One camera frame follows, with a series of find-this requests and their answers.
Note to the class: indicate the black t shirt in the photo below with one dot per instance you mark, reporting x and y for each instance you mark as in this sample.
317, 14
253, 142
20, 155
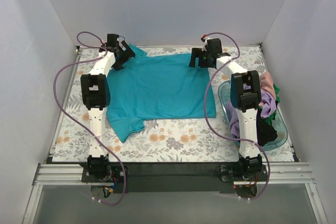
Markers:
265, 132

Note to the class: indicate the lilac t shirt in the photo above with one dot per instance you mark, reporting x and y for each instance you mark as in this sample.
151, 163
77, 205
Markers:
234, 120

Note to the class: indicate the green t shirt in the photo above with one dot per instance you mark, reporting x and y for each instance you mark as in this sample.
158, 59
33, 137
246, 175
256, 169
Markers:
268, 105

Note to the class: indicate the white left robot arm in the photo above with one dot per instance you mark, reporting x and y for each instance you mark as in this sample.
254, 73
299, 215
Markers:
96, 98

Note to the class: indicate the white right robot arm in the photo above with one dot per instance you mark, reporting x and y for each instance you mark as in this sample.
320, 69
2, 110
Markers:
245, 97

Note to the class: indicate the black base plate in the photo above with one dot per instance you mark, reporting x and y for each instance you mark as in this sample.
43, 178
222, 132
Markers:
182, 177

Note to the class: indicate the aluminium frame rail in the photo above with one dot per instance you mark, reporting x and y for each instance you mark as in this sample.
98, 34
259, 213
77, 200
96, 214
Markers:
273, 173

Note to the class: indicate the teal t shirt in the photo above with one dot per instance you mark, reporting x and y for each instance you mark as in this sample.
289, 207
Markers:
159, 87

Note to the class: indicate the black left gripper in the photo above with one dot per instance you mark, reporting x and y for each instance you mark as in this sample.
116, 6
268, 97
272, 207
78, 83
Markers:
122, 55

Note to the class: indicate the clear blue plastic bin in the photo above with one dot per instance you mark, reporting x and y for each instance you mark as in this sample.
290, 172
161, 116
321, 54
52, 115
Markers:
278, 123

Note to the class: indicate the pink t shirt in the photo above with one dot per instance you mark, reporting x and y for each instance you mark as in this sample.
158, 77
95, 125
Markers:
267, 84

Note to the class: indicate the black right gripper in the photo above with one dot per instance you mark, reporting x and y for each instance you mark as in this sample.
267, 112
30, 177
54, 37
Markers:
198, 57

